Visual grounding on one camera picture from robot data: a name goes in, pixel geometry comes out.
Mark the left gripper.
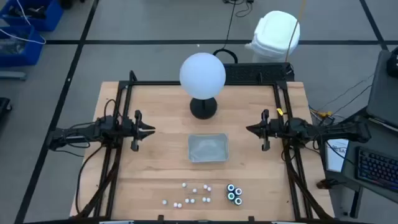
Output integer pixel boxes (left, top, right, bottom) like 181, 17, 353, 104
121, 110, 156, 152

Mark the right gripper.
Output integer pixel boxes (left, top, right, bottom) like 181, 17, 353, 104
246, 109, 283, 152

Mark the black perforated box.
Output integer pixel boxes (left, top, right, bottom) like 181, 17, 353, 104
223, 62, 295, 85

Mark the white globe table lamp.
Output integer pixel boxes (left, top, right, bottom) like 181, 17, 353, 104
178, 52, 227, 120

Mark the white paper sign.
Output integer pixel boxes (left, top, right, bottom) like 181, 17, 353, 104
324, 138, 350, 174

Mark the brown floor object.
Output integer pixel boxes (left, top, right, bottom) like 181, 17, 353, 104
316, 178, 336, 190

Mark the dark grey keyboard shelf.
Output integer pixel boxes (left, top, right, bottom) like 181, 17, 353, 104
341, 115, 398, 203

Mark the white lidded bucket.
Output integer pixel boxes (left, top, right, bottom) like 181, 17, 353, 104
244, 10, 301, 63

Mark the backlit black keyboard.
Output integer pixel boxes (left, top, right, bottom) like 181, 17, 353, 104
355, 146, 398, 193

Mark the dark desk top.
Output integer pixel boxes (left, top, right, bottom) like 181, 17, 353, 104
366, 49, 398, 129

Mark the blue plastic storage bin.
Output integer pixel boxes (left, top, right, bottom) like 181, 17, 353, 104
0, 0, 65, 32
0, 24, 45, 68

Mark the black floor object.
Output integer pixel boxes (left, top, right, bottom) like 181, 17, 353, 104
0, 97, 13, 125

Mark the grey floor bar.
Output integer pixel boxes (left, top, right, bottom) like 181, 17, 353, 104
0, 71, 27, 82

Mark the black desk device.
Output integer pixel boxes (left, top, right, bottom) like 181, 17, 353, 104
386, 46, 398, 78

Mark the black metal table frame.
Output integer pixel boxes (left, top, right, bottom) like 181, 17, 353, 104
70, 70, 336, 224

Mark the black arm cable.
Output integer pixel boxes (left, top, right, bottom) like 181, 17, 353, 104
75, 144, 105, 215

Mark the thin black cable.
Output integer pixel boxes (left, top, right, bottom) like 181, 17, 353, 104
338, 83, 374, 116
326, 73, 376, 108

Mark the black floor cable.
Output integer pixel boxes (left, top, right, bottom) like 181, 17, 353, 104
213, 0, 239, 65

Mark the yellow cable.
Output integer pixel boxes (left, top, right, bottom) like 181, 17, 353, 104
285, 0, 308, 62

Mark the black cable bundle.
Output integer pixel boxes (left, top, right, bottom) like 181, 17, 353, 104
222, 0, 255, 18

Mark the white cable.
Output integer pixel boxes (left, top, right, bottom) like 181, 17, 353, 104
0, 0, 47, 45

